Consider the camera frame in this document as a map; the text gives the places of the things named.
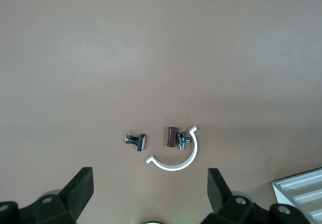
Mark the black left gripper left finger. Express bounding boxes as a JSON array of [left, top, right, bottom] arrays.
[[0, 167, 95, 224]]

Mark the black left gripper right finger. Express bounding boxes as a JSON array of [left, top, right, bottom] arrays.
[[201, 168, 312, 224]]

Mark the chrome valve fitting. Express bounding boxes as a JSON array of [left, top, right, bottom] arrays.
[[177, 131, 191, 151]]

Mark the brown cylinder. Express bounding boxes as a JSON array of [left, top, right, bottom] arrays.
[[166, 126, 178, 148]]

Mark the white ridged tray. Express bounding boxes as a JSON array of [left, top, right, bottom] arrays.
[[272, 167, 322, 224]]

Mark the white half-ring clamp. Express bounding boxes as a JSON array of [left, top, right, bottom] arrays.
[[145, 125, 199, 171]]

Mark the black switch with white cap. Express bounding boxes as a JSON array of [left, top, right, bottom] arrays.
[[124, 133, 148, 153]]

